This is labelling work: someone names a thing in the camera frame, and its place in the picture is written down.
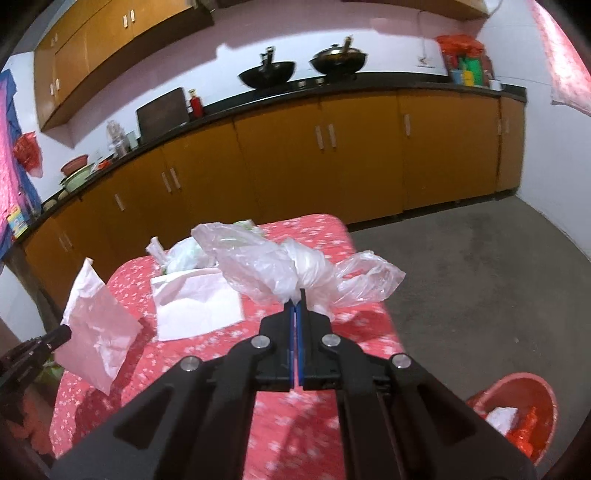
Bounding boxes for orange wooden wall cabinets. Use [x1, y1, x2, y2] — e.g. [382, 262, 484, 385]
[33, 0, 214, 134]

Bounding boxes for pink blue printed cloth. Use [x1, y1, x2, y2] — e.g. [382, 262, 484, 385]
[0, 69, 43, 261]

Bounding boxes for clear jar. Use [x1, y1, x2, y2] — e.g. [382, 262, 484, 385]
[106, 120, 132, 153]

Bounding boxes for black wok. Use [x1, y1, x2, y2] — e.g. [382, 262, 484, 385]
[238, 46, 296, 89]
[308, 36, 370, 75]

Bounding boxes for clear plastic bag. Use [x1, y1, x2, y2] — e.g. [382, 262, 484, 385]
[191, 222, 407, 319]

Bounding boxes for dark cutting board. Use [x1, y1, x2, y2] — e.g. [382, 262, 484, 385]
[136, 88, 190, 139]

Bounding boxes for colourful items on counter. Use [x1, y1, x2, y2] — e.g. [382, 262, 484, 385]
[436, 34, 485, 58]

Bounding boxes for pink floral hanging cloth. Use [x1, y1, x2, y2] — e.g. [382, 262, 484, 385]
[526, 0, 591, 116]

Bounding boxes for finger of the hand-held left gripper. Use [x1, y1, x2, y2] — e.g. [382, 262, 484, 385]
[0, 325, 73, 384]

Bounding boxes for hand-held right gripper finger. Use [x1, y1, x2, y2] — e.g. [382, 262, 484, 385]
[295, 288, 540, 480]
[51, 302, 296, 480]

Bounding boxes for red hanging plastic bag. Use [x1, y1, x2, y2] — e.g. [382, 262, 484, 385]
[12, 131, 43, 178]

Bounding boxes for white paper sheet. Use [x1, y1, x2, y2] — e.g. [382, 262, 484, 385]
[150, 267, 246, 343]
[54, 257, 145, 395]

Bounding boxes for green plastic container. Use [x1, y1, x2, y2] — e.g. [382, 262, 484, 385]
[450, 55, 485, 86]

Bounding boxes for red floral tablecloth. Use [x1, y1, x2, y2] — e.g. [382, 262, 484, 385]
[48, 213, 398, 480]

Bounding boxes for red basin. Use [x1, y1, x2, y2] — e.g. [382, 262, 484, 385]
[60, 154, 90, 175]

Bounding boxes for orange wooden base cabinets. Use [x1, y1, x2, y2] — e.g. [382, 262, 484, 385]
[21, 90, 527, 296]

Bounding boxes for small colourful box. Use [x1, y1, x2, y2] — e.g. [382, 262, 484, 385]
[8, 206, 27, 238]

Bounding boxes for green tinted plastic bag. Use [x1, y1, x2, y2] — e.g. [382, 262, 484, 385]
[146, 235, 222, 278]

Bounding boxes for red plastic bin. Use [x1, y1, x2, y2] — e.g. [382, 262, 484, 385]
[465, 373, 558, 468]

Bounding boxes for black countertop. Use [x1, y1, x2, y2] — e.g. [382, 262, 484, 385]
[18, 74, 527, 245]

